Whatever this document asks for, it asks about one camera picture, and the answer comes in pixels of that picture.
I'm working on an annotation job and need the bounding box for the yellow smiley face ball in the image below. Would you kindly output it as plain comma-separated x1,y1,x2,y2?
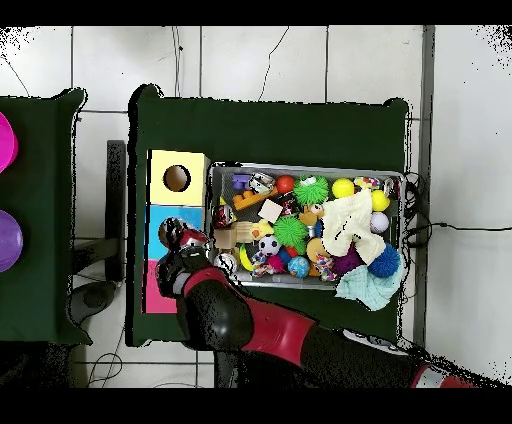
370,189,393,213

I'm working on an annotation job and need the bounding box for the purple spiky ball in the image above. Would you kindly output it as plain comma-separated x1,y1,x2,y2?
331,246,366,278

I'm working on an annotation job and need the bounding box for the black cable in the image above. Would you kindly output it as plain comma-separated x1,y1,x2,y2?
406,219,512,240

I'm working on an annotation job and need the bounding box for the purple bowl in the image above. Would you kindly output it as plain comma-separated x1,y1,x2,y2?
0,209,25,274

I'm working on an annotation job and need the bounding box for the white baseball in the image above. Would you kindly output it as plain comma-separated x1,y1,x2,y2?
368,211,391,235

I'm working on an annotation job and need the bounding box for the green spiky ball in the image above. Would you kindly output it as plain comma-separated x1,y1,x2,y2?
293,175,331,208
274,215,309,253

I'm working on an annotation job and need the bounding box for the black and white soccer ball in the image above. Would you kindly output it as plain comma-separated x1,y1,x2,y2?
258,234,281,257

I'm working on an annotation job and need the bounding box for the clear mesh bin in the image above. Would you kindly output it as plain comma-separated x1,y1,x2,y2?
205,162,405,297

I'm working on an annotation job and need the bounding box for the dark green table cloth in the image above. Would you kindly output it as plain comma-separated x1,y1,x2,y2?
0,87,89,347
127,83,411,349

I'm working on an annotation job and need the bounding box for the mint green cloth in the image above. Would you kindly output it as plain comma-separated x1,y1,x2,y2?
334,262,407,313

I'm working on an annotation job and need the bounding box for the plain yellow ball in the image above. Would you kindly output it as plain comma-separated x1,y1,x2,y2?
331,177,357,201

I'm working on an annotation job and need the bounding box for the cream yellow cloth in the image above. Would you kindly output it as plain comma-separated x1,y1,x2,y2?
321,188,387,266

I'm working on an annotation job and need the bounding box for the blue spiky ball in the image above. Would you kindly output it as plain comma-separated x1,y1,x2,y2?
367,243,403,280

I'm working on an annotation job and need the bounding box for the orange red ball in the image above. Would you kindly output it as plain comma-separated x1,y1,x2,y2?
275,175,297,195

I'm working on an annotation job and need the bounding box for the crushed silver can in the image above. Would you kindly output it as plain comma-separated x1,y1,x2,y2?
248,171,277,196

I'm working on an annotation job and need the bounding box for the wooden box with three holes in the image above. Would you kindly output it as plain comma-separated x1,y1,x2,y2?
143,149,212,315

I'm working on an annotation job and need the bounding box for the magenta bowl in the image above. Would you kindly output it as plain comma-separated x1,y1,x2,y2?
0,111,19,175

